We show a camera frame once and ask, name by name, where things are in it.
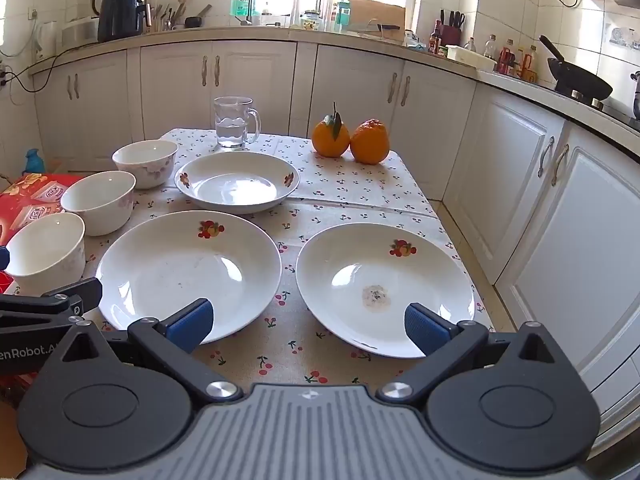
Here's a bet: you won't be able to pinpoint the red sauce bottle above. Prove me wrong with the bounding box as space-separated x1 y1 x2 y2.
497 39 517 76

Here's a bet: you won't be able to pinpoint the kitchen countertop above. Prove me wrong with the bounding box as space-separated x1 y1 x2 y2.
30 22 640 133

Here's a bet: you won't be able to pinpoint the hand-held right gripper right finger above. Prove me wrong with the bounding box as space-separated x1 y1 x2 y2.
375 302 571 406

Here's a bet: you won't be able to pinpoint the glass mug with water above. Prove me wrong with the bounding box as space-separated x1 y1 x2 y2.
214 96 262 149

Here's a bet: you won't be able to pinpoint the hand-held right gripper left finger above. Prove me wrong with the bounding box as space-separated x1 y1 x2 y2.
62 298 251 404

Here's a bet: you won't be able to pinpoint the orange with leaf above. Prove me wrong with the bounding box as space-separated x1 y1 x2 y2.
312 101 351 157

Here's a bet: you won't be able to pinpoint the white rice cooker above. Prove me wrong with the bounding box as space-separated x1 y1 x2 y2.
62 16 99 48

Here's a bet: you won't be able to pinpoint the bumpy orange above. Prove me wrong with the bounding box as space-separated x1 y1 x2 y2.
350 118 390 165

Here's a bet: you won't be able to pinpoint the metal faucet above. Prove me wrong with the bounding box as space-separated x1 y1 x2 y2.
216 0 253 26

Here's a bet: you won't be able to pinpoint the gas stove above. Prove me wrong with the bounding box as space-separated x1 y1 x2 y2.
555 87 640 128

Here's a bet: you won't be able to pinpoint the teal plastic bottle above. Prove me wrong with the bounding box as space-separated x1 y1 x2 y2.
23 148 46 177

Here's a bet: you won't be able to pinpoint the white plastic container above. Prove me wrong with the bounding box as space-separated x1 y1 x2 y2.
445 45 497 72

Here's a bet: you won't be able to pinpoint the white kitchen cabinets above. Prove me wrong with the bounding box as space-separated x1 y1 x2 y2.
32 40 640 441

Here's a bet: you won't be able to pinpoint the black air fryer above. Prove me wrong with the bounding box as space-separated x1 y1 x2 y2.
97 0 151 43

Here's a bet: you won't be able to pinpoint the wooden cutting board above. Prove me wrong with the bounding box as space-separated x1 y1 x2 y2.
346 0 407 41

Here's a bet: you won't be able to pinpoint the small black pan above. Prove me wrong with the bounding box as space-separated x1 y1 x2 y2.
184 4 213 28

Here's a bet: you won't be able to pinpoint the black wok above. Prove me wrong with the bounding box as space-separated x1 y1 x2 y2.
539 35 614 102

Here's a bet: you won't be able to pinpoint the white fruit-print plate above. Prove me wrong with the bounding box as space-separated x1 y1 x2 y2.
174 151 301 214
95 210 282 346
295 222 476 360

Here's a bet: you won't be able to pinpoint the wall sticker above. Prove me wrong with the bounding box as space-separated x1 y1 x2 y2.
607 25 640 51

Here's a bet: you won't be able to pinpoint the cherry-print tablecloth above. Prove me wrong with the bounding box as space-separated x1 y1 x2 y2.
5 128 496 386

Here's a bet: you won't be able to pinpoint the cooking oil bottle orange label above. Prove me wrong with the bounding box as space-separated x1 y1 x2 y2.
522 45 539 83

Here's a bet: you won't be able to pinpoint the dark red knife block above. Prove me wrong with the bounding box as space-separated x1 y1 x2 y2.
440 9 467 47

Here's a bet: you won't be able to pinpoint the utensil holder with utensils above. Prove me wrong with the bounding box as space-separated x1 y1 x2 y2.
150 0 188 32

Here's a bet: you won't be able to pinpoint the red cardboard box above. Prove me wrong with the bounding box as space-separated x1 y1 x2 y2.
0 172 86 296

